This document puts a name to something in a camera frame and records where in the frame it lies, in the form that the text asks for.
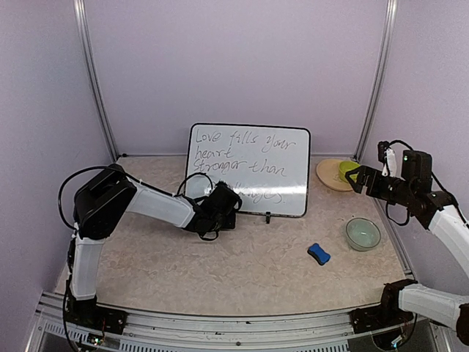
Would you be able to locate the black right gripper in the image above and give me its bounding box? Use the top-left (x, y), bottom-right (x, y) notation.
top-left (345, 165), bottom-right (416, 206)

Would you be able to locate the white whiteboard with black frame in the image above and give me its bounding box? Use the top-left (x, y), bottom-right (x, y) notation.
top-left (184, 122), bottom-right (311, 218)

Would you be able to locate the blue whiteboard eraser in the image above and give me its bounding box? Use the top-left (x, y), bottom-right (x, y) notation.
top-left (307, 243), bottom-right (330, 265)

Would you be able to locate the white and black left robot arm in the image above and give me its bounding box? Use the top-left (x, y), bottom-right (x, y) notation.
top-left (62, 164), bottom-right (243, 334)

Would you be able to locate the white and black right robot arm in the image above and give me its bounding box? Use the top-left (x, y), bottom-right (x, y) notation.
top-left (345, 149), bottom-right (468, 345)

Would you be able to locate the yellow-green plastic bowl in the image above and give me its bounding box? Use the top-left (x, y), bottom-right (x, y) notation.
top-left (338, 161), bottom-right (360, 183)

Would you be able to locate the beige wooden plate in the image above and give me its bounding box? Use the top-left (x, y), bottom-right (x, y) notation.
top-left (316, 158), bottom-right (352, 192)

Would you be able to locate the clear glass bowl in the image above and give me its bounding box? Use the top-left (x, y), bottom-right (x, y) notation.
top-left (345, 218), bottom-right (381, 252)

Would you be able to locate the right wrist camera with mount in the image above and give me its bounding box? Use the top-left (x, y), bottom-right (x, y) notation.
top-left (377, 141), bottom-right (397, 177)

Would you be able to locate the right aluminium frame post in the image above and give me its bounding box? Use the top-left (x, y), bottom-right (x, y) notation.
top-left (354, 0), bottom-right (399, 161)

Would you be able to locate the aluminium frame post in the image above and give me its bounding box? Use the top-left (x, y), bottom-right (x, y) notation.
top-left (354, 0), bottom-right (399, 161)
top-left (73, 0), bottom-right (119, 161)

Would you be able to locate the front aluminium rail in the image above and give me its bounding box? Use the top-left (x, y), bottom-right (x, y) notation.
top-left (25, 293), bottom-right (452, 351)

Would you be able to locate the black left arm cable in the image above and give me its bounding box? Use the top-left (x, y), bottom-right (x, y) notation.
top-left (57, 165), bottom-right (111, 230)

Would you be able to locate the left aluminium frame post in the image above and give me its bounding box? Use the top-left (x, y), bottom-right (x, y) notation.
top-left (73, 0), bottom-right (119, 161)

